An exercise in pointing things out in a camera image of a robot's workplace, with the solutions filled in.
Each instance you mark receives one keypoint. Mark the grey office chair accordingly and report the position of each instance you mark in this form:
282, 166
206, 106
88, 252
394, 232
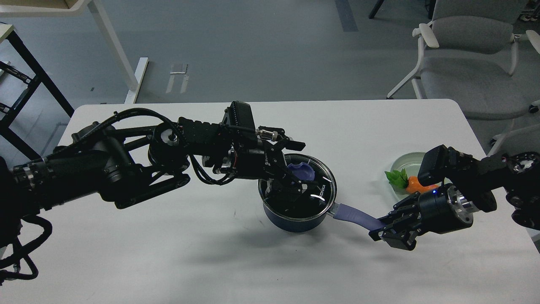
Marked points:
468, 53

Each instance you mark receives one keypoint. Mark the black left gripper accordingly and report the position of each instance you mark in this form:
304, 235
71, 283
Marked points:
254, 164

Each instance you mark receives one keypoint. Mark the black metal rack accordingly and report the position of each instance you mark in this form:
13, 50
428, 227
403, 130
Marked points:
32, 83

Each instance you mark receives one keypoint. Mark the white desk frame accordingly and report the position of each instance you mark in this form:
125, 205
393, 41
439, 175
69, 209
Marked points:
57, 8

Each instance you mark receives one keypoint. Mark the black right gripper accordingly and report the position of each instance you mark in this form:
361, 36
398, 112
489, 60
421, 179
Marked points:
439, 211

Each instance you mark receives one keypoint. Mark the orange toy carrot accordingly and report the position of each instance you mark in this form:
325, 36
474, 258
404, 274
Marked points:
411, 184

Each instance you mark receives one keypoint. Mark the glass pot lid blue knob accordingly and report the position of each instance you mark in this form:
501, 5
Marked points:
323, 183

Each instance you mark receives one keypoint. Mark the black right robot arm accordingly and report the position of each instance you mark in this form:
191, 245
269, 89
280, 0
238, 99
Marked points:
475, 180

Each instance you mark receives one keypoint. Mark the pale green glass plate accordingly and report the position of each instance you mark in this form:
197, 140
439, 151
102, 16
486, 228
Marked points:
411, 162

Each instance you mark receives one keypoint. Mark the blue saucepan with handle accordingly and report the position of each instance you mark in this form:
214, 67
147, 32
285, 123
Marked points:
308, 212

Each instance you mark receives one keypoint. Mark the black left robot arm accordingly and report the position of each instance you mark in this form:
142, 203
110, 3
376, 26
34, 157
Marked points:
135, 155

